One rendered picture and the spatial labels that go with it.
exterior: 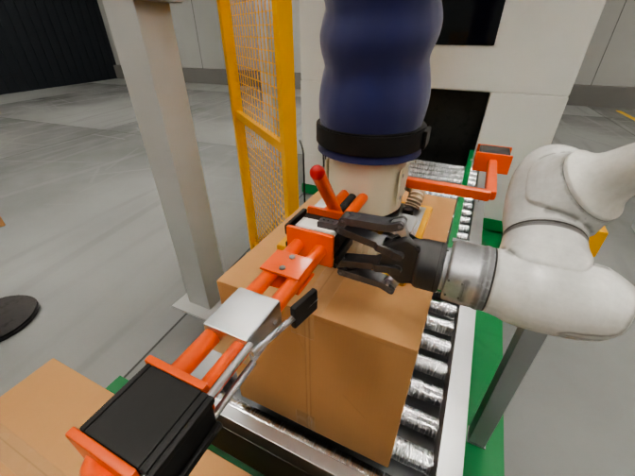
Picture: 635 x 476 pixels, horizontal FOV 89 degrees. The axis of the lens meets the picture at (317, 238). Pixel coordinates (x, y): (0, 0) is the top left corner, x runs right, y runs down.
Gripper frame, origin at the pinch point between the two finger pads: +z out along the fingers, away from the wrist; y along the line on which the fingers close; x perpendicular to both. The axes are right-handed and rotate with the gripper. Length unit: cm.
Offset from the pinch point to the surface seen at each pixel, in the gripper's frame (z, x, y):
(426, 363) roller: -22, 28, 55
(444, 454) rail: -30, 2, 50
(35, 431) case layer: 63, -33, 54
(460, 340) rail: -30, 36, 50
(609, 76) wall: -251, 889, 52
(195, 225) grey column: 95, 59, 51
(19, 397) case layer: 76, -30, 54
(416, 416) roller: -23, 10, 54
